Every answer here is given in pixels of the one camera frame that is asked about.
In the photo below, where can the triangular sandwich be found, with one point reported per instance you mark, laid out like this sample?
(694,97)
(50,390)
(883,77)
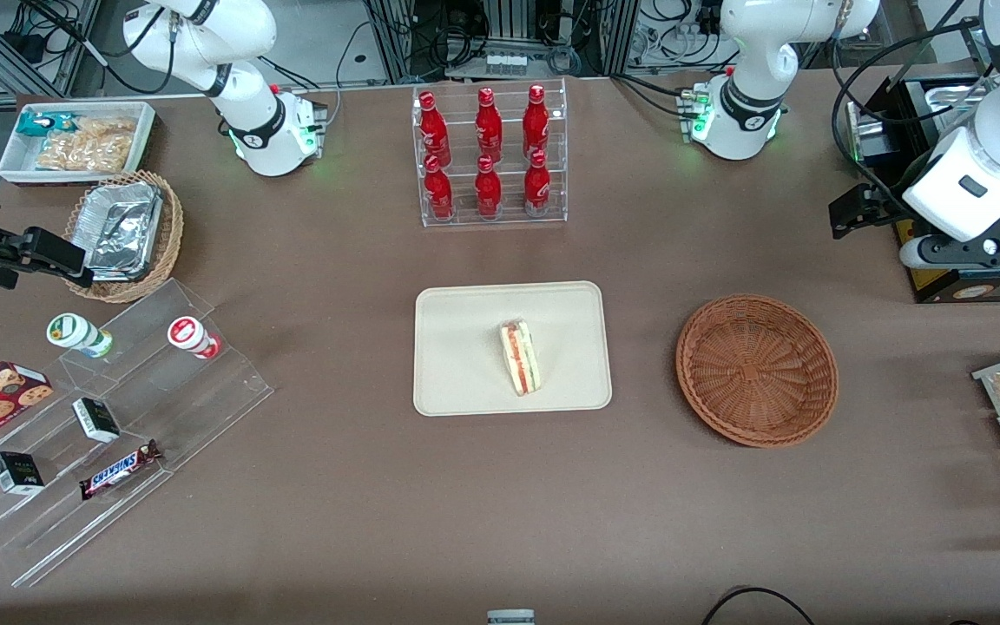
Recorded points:
(522,360)

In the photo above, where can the white power strip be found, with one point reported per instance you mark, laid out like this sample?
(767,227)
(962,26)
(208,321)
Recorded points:
(506,62)

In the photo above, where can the cream plastic tray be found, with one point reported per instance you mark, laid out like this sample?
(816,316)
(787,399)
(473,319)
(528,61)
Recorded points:
(457,347)

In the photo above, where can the clear acrylic bottle rack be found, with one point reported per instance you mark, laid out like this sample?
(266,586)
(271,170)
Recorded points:
(513,217)

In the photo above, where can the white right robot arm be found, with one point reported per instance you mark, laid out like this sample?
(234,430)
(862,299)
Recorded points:
(248,130)

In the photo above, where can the black food warmer cabinet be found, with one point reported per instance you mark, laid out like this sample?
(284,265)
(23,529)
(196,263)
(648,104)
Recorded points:
(925,279)

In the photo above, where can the brown round wicker basket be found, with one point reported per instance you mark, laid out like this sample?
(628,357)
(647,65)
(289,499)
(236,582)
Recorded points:
(756,373)

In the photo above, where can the green snack packet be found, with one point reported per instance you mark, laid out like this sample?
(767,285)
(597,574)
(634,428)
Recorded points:
(42,124)

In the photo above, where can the red cola bottle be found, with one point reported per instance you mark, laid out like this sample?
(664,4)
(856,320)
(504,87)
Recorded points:
(537,187)
(488,191)
(435,130)
(536,126)
(438,191)
(489,126)

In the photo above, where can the clear acrylic stepped stand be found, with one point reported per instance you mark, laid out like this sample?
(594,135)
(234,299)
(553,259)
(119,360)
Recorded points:
(187,408)

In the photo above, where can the red lidded yogurt cup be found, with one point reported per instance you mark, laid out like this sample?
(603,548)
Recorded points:
(187,333)

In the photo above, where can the steel warmer pan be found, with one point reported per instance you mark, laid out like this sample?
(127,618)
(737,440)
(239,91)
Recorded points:
(956,104)

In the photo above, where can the green lidded yogurt cup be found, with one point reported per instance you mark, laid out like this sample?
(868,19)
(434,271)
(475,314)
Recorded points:
(75,332)

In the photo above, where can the white rectangular plastic bin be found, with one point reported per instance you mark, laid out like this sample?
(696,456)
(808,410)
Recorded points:
(14,161)

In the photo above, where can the small black box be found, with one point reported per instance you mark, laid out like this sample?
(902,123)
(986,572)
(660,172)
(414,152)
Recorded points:
(96,419)
(16,473)

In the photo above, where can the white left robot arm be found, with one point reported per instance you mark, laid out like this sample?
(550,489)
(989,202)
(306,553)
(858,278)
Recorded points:
(743,52)

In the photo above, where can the aluminium frame rack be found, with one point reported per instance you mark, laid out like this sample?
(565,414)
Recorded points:
(513,17)

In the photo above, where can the Snickers chocolate bar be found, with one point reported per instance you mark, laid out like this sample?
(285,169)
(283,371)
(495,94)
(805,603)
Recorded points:
(118,470)

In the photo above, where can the light oval wicker basket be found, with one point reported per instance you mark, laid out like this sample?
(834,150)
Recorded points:
(172,226)

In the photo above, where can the clear bag of crackers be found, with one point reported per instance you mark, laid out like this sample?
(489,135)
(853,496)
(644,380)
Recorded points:
(88,148)

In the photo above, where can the small grey box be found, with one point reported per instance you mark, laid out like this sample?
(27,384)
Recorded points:
(510,617)

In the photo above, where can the aluminium foil container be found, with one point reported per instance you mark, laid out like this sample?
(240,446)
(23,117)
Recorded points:
(122,230)

